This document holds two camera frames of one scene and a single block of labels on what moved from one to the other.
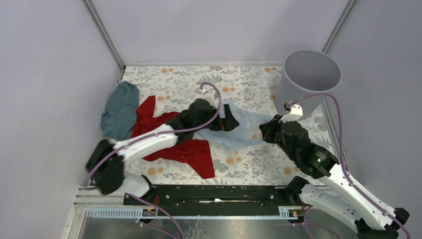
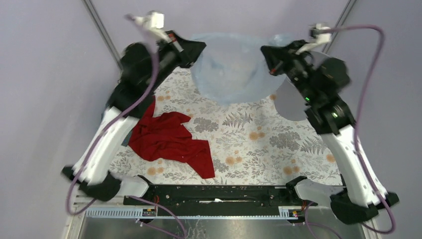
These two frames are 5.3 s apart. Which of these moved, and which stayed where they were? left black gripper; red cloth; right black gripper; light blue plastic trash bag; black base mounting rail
Moved: light blue plastic trash bag; left black gripper; right black gripper
Stayed: black base mounting rail; red cloth
